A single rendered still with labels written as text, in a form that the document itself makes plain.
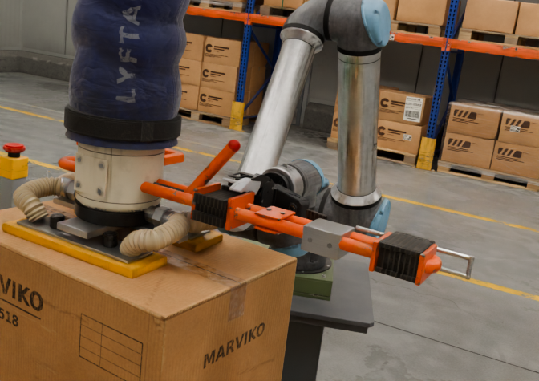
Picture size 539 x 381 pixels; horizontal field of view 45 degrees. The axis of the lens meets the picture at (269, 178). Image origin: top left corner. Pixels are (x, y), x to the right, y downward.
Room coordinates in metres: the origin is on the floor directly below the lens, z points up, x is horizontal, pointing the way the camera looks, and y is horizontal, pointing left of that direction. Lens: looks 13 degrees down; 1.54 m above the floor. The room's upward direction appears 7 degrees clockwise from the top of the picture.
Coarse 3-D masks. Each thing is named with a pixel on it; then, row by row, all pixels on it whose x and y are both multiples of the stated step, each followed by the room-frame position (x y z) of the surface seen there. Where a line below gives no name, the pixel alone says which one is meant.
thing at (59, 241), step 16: (16, 224) 1.23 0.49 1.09; (32, 224) 1.22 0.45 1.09; (48, 224) 1.24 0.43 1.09; (32, 240) 1.19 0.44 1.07; (48, 240) 1.17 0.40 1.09; (64, 240) 1.17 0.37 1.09; (80, 240) 1.17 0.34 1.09; (96, 240) 1.18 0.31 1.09; (112, 240) 1.15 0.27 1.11; (80, 256) 1.13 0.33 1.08; (96, 256) 1.11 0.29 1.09; (112, 256) 1.11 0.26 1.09; (144, 256) 1.13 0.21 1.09; (160, 256) 1.15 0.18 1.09; (128, 272) 1.07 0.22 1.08; (144, 272) 1.10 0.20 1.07
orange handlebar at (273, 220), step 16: (64, 160) 1.31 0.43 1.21; (176, 160) 1.49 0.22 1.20; (144, 192) 1.21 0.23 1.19; (160, 192) 1.19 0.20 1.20; (176, 192) 1.18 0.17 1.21; (240, 208) 1.12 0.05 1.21; (256, 208) 1.14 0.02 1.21; (272, 208) 1.13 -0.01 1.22; (256, 224) 1.09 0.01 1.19; (272, 224) 1.08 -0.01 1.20; (288, 224) 1.07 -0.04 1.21; (304, 224) 1.09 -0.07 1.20; (352, 240) 1.01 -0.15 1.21; (368, 240) 1.04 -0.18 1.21; (368, 256) 0.99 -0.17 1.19; (432, 272) 0.96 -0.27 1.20
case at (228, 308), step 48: (0, 240) 1.18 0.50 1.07; (240, 240) 1.35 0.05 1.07; (0, 288) 1.16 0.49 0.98; (48, 288) 1.09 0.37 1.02; (96, 288) 1.02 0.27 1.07; (144, 288) 1.04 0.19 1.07; (192, 288) 1.06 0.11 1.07; (240, 288) 1.11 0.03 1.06; (288, 288) 1.26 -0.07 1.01; (0, 336) 1.16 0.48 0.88; (48, 336) 1.09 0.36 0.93; (96, 336) 1.02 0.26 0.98; (144, 336) 0.96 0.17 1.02; (192, 336) 1.00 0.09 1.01; (240, 336) 1.12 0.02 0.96
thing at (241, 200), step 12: (204, 192) 1.16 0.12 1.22; (216, 192) 1.18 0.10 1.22; (228, 192) 1.19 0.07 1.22; (252, 192) 1.17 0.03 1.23; (192, 204) 1.14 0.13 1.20; (204, 204) 1.12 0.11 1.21; (216, 204) 1.11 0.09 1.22; (228, 204) 1.11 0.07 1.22; (240, 204) 1.13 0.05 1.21; (192, 216) 1.13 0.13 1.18; (204, 216) 1.12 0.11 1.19; (216, 216) 1.11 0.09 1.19; (228, 216) 1.10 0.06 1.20; (228, 228) 1.10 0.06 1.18
